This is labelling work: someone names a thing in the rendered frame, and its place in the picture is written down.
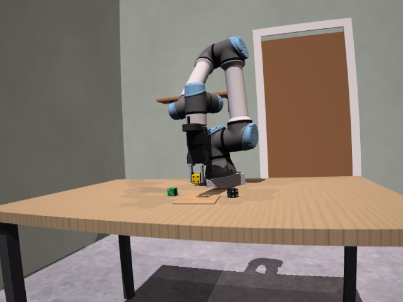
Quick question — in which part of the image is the green die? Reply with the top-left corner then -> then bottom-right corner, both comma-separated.
167,187 -> 178,196

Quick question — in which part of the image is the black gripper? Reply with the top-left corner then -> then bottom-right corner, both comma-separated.
182,114 -> 210,183

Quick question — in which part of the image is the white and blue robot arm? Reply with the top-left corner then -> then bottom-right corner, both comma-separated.
168,36 -> 259,178

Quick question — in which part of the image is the yellow die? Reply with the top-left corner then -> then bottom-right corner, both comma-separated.
192,174 -> 201,184

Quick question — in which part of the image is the black die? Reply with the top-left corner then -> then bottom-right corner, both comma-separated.
227,188 -> 239,198

